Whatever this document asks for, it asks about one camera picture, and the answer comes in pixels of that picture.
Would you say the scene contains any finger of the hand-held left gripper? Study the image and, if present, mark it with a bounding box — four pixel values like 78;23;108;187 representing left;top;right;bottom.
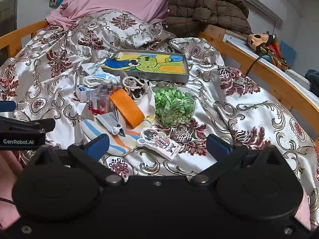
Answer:
0;101;16;112
0;116;56;133

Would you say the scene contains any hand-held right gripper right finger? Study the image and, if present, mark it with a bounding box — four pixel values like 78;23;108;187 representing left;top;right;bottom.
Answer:
191;134;297;187

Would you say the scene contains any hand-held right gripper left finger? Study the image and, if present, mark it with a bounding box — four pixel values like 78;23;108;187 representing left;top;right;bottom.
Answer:
24;134;129;187

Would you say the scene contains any white striped cloth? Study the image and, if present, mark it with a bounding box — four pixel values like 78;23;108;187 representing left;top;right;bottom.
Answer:
81;90;156;156

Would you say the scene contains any grey woven cloth pouch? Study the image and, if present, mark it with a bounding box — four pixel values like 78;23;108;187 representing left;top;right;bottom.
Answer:
96;111;125;137

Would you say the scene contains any orange ribbed cuff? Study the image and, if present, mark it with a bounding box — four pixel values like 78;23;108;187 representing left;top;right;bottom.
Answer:
110;88;145;127

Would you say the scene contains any cartoon character pendant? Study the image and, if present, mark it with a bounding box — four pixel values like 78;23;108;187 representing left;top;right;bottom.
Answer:
137;128;183;160

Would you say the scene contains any white crocheted cord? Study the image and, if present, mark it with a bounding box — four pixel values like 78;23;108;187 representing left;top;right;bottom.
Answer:
83;75;120;87

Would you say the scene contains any beige braided rope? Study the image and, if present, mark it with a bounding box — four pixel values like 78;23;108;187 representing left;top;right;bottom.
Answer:
122;77;150;100

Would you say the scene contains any light blue tissue packet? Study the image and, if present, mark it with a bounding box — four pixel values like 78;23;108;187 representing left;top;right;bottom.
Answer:
81;63;110;76

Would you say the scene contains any metal tray with cartoon picture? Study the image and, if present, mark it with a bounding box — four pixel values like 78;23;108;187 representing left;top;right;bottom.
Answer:
101;50;190;84

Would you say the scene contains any person's left hand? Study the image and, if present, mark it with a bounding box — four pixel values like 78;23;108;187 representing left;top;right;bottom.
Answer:
0;151;24;197

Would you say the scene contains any patterned satin blanket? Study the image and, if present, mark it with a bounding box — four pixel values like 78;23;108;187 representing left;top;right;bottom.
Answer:
0;9;319;232

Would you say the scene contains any clear tube case red base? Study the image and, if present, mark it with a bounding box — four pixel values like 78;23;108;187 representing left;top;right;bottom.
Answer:
91;83;120;114

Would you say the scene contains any white and blue box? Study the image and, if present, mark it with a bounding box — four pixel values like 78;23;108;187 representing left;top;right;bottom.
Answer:
75;85;96;102

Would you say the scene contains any jar of green beads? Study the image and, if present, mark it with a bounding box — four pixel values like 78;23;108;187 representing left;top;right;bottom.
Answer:
152;82;196;127

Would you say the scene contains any white ledge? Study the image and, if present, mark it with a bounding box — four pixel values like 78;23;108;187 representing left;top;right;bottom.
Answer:
223;33;311;90

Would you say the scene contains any pink fleece cloth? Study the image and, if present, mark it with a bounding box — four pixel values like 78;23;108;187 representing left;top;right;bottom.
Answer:
295;204;312;231

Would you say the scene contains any tan plush toy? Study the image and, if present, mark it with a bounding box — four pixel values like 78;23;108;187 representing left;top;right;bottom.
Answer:
248;32;291;71

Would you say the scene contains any dark blue cloth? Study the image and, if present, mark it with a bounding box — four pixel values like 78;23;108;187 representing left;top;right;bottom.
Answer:
305;69;319;92

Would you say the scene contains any blue board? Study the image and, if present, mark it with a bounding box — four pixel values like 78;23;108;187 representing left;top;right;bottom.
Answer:
278;40;297;61

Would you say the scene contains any brown quilted jacket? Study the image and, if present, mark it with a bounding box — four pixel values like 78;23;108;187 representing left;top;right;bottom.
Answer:
163;0;253;39

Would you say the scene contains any white air conditioner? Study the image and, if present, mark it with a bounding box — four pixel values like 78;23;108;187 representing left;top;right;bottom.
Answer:
244;0;287;22

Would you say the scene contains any black cable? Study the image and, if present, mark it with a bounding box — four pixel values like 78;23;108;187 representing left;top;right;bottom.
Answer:
245;53;265;75

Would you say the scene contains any wooden bed frame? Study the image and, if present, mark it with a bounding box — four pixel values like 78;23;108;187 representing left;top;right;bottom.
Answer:
0;20;317;120

